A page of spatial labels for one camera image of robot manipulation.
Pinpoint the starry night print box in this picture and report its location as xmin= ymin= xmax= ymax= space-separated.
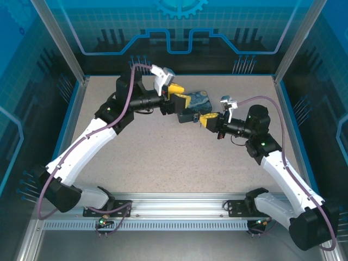
xmin=176 ymin=90 xmax=216 ymax=125

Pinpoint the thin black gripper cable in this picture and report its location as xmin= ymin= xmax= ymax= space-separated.
xmin=230 ymin=134 xmax=247 ymax=147

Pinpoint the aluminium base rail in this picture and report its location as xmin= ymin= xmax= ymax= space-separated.
xmin=81 ymin=192 xmax=289 ymax=219

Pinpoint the aluminium frame post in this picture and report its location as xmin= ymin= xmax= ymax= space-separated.
xmin=272 ymin=0 xmax=325 ymax=85
xmin=29 ymin=0 xmax=91 ymax=84

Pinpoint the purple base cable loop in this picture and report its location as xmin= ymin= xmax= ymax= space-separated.
xmin=88 ymin=202 xmax=133 ymax=238
xmin=248 ymin=217 xmax=277 ymax=238

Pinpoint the slotted grey cable duct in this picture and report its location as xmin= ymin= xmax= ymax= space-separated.
xmin=43 ymin=220 xmax=254 ymax=232

